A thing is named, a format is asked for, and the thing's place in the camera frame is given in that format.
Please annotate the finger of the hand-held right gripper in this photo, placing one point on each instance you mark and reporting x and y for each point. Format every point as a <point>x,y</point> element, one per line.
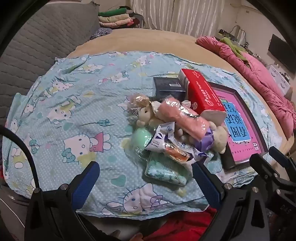
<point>261,166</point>
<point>279,155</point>

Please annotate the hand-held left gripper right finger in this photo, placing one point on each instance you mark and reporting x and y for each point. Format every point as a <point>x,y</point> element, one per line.
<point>205,183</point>

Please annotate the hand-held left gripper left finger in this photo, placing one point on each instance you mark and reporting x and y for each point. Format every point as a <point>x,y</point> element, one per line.
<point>85,185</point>

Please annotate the dark cardboard tray box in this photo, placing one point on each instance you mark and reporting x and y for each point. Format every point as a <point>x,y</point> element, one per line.
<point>229,160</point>

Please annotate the orange and white packet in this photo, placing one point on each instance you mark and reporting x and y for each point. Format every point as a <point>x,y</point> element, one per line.
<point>178,153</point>

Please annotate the green tissue packet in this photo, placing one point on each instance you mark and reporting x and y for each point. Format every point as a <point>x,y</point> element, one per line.
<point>161,171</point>

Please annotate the plush bear with purple ribbon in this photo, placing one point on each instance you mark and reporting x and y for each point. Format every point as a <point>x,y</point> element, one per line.
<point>220,139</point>

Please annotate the green soft ball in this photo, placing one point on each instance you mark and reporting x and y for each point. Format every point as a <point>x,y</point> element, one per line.
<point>140,139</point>

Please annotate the pink towel roll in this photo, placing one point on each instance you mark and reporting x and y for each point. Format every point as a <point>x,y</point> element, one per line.
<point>178,115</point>

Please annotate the plush toy with crown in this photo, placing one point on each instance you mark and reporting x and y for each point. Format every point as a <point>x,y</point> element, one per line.
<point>145,114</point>

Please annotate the red tissue pack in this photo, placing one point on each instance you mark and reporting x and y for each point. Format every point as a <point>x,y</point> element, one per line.
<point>201,90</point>

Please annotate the red cloth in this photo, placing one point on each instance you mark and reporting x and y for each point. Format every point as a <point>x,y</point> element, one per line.
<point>185,224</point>

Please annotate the pink quilt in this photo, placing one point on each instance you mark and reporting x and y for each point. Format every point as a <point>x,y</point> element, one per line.
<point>266,88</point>

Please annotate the pink book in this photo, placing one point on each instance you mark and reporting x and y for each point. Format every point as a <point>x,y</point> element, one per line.
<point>227,102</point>

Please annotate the white drawer cabinet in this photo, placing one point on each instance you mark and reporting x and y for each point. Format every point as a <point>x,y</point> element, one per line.
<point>277,76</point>

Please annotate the cartoon cat printed blanket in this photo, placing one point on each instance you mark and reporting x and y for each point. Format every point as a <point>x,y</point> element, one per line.
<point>81,104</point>

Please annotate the black monitor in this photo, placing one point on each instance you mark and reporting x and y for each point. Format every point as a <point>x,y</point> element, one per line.
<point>282,53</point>

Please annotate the small black box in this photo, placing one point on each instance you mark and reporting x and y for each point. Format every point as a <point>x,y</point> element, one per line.
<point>166,88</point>

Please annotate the green cloth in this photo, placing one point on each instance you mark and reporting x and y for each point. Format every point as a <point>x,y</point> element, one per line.
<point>233,47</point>

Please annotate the grey quilted headboard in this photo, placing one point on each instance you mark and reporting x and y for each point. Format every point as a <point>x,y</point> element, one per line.
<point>34,51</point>

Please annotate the dark patterned cloth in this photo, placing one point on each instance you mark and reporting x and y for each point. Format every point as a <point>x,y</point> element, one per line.
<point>100,32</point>

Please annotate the beige bed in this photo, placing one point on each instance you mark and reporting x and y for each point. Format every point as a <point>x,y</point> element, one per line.
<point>150,39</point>

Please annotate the stack of folded clothes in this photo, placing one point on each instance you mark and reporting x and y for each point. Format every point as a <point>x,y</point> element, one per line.
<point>113,18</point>

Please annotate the white curtain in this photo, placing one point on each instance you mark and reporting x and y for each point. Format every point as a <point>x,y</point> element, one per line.
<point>185,14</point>

